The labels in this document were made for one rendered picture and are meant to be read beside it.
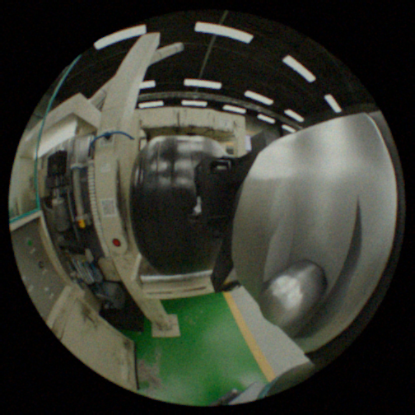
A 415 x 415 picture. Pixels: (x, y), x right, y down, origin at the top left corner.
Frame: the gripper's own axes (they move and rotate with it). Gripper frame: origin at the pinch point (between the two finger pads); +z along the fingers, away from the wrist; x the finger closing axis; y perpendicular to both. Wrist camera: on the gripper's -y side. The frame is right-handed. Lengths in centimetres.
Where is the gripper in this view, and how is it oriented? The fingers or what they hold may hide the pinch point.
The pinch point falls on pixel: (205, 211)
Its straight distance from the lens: 25.1
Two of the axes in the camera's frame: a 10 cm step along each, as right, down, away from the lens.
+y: -0.3, -9.9, -1.2
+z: -2.7, -1.1, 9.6
